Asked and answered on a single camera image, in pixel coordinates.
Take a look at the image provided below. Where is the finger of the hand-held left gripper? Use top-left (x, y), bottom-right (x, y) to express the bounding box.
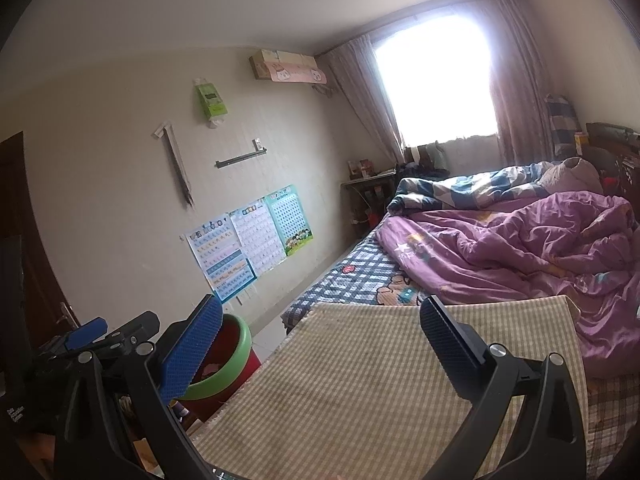
top-left (102, 311), bottom-right (161, 356)
top-left (62, 316), bottom-right (108, 351)

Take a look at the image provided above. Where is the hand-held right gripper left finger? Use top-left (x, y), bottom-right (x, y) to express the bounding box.
top-left (52, 292), bottom-right (226, 480)

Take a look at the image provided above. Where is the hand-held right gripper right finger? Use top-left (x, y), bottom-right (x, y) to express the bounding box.
top-left (419, 295), bottom-right (587, 480)

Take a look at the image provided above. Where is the red bin green rim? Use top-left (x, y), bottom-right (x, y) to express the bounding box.
top-left (172, 312), bottom-right (261, 416)

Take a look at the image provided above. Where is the purple quilt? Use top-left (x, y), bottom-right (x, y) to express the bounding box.
top-left (375, 191), bottom-right (640, 378)

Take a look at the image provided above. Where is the plaid blue bed sheet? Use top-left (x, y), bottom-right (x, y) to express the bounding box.
top-left (281, 225), bottom-right (426, 333)

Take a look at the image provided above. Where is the blue patchwork quilt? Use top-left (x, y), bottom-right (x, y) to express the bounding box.
top-left (387, 161), bottom-right (561, 216)

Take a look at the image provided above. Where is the hanging grey strip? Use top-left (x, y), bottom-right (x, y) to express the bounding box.
top-left (152, 120), bottom-right (195, 207)

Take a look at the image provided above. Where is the dark clothes pile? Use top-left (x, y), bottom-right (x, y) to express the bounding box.
top-left (400, 142), bottom-right (451, 181)

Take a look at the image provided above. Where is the brown plaid sheet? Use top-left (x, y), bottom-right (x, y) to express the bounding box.
top-left (585, 372), bottom-right (640, 480)

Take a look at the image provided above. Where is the beige pillow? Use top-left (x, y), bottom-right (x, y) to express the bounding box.
top-left (537, 156), bottom-right (603, 196)

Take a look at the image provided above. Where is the green tissue pack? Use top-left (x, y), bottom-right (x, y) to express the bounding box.
top-left (195, 77), bottom-right (230, 128)

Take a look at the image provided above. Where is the plaid fabric bag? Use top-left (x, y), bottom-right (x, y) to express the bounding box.
top-left (544, 94), bottom-right (581, 158)

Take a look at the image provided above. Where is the dark wooden headboard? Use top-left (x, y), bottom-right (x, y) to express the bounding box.
top-left (585, 122), bottom-right (640, 196)

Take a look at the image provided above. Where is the pink curtain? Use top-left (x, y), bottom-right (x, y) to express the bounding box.
top-left (320, 35), bottom-right (406, 161)
top-left (487, 0), bottom-right (556, 161)

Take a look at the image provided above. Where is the bright window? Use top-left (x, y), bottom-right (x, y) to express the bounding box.
top-left (375, 12), bottom-right (501, 146)

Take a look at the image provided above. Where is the air conditioner pink cover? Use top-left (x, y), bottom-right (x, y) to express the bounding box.
top-left (249, 57), bottom-right (330, 85)

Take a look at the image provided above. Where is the blue wall poster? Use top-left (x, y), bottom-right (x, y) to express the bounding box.
top-left (186, 214), bottom-right (257, 303)

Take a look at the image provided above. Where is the white wall poster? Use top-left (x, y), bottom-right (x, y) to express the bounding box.
top-left (229, 197), bottom-right (287, 277)

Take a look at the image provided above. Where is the green wall poster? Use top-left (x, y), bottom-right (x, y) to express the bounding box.
top-left (265, 185), bottom-right (315, 257)

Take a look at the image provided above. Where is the metal wall rail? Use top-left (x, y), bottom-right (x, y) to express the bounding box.
top-left (215, 137), bottom-right (267, 169)

